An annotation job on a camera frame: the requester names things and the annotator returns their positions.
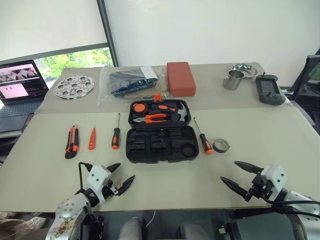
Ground orange black tape measure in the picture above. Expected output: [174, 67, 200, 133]
[132, 101, 146, 114]

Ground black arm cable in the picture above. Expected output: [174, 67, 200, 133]
[264, 197, 320, 219]
[77, 161, 93, 196]

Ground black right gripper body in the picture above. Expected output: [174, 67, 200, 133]
[244, 172, 273, 203]

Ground black orange handled screwdriver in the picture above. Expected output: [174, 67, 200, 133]
[111, 112, 122, 150]
[193, 117, 214, 155]

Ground round perforated metal plate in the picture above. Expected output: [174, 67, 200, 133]
[52, 74, 97, 100]

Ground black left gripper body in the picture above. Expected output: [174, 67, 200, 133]
[101, 174, 123, 200]

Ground open laptop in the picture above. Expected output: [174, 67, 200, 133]
[0, 59, 50, 133]

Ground red brick block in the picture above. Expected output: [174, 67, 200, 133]
[166, 61, 197, 98]

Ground black tool case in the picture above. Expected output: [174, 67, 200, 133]
[124, 94, 200, 165]

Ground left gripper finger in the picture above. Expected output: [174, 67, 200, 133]
[106, 162, 122, 174]
[117, 175, 136, 197]

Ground dark grey window post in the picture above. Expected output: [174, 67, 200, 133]
[96, 0, 120, 68]

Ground dark grey handheld device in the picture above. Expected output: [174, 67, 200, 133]
[255, 72, 286, 106]

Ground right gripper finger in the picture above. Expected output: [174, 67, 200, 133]
[234, 161, 264, 176]
[220, 176, 251, 198]

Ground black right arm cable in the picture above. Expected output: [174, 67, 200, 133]
[264, 197, 320, 219]

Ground thin white wire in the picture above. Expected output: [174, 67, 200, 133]
[147, 211, 157, 227]

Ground grey electrical tape roll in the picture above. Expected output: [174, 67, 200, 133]
[212, 138, 230, 153]

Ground orange black utility knife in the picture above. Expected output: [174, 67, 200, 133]
[64, 125, 81, 160]

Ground claw hammer orange black handle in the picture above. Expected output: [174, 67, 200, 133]
[151, 101, 192, 123]

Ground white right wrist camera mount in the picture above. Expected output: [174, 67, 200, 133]
[259, 164, 287, 201]

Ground clear bag with dark contents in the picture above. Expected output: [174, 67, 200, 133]
[96, 66, 161, 106]

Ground black mesh office chair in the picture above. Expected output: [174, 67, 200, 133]
[287, 53, 320, 126]

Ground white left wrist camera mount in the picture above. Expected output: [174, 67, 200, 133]
[86, 164, 113, 206]

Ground orange handled pliers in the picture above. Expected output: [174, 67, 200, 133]
[132, 113, 169, 125]

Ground grey rounded shape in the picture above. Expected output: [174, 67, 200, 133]
[118, 216, 148, 240]

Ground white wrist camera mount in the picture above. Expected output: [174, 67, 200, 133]
[86, 164, 113, 206]
[259, 164, 287, 201]

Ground stainless steel bowl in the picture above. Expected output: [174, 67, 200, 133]
[231, 63, 259, 80]

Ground stainless steel cup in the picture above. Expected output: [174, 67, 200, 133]
[222, 69, 245, 90]

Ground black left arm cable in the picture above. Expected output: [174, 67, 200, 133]
[77, 161, 93, 196]

